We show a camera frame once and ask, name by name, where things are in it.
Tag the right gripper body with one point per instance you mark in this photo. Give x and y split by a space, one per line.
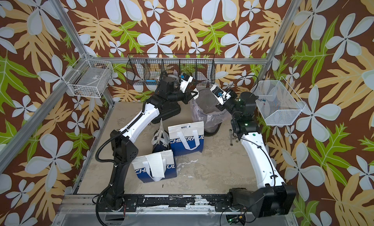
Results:
231 106

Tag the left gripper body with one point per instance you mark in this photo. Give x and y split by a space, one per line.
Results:
178 96

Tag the white receipt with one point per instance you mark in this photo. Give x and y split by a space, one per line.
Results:
161 137
197 94
156 166

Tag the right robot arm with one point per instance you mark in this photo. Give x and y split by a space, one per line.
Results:
273 196

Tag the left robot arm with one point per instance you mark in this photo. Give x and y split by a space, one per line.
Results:
120 149

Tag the right blue takeout bag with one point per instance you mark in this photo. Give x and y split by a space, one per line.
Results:
186 138

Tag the blue takeout bag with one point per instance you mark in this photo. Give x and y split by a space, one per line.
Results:
140 165
186 138

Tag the front blue takeout bag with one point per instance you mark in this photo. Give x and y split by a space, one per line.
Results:
140 165

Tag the small middle blue bag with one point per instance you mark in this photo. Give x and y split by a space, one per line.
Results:
159 149

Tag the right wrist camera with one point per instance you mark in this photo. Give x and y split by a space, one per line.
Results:
221 95

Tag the white wire basket right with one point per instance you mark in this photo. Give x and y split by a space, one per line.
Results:
278 103

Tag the white wire basket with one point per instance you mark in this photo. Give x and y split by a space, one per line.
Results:
88 77
278 103

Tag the black wire basket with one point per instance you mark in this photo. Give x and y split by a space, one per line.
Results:
201 67

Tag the white wire basket left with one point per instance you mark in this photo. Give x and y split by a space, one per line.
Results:
88 77

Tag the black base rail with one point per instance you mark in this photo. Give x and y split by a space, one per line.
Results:
134 202

